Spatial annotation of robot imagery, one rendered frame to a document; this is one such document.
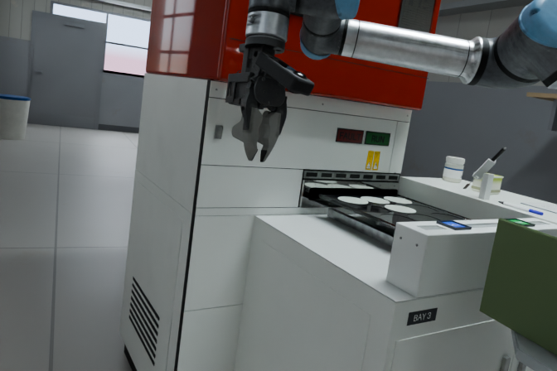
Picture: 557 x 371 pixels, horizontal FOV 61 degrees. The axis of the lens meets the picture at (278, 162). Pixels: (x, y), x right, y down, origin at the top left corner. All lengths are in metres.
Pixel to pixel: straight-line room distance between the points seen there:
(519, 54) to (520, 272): 0.41
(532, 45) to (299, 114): 0.80
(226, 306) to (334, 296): 0.50
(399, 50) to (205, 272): 0.89
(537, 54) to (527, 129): 3.78
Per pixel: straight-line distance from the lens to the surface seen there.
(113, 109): 10.52
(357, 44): 0.97
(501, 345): 1.41
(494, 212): 1.60
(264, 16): 0.84
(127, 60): 10.51
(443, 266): 1.11
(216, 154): 1.40
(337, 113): 1.60
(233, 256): 1.52
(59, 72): 10.40
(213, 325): 1.59
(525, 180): 4.67
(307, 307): 1.28
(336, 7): 0.86
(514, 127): 4.79
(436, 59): 0.99
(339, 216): 1.58
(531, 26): 0.91
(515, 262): 1.04
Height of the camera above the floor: 1.20
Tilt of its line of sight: 8 degrees down
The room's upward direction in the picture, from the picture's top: 8 degrees clockwise
